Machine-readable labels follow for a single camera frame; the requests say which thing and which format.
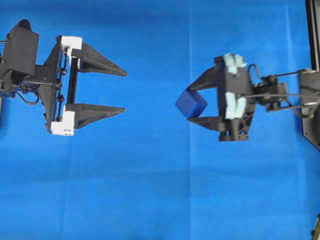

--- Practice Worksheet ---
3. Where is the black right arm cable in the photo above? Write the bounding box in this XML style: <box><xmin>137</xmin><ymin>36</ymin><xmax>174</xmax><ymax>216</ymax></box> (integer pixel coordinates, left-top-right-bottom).
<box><xmin>247</xmin><ymin>63</ymin><xmax>262</xmax><ymax>82</ymax></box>

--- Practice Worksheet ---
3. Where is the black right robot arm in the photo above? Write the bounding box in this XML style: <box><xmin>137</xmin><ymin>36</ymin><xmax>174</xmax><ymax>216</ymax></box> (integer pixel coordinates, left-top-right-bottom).
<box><xmin>176</xmin><ymin>53</ymin><xmax>320</xmax><ymax>148</ymax></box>

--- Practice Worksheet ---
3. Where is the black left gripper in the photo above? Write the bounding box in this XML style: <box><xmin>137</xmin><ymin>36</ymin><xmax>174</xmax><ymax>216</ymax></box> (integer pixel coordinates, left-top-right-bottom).
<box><xmin>36</xmin><ymin>35</ymin><xmax>127</xmax><ymax>137</ymax></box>

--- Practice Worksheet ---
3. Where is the blue cube block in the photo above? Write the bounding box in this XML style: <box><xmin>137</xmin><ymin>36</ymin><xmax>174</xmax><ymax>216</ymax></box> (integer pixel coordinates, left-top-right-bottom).
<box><xmin>175</xmin><ymin>89</ymin><xmax>208</xmax><ymax>118</ymax></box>

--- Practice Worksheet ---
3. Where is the blue table cloth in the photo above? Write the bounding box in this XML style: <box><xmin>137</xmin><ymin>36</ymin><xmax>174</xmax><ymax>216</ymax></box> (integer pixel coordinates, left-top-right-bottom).
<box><xmin>0</xmin><ymin>0</ymin><xmax>320</xmax><ymax>240</ymax></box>

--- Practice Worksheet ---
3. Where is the black aluminium table frame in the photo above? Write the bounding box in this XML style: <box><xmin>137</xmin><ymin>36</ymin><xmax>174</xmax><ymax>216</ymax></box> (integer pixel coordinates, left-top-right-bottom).
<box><xmin>305</xmin><ymin>0</ymin><xmax>320</xmax><ymax>72</ymax></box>

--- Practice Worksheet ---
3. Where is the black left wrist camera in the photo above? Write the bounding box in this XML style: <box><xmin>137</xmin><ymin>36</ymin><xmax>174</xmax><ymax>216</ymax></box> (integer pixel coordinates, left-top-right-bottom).
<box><xmin>1</xmin><ymin>19</ymin><xmax>40</xmax><ymax>76</ymax></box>

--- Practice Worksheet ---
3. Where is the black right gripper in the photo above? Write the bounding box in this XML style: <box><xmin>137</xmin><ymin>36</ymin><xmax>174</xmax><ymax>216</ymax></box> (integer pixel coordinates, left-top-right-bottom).
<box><xmin>187</xmin><ymin>53</ymin><xmax>256</xmax><ymax>142</ymax></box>

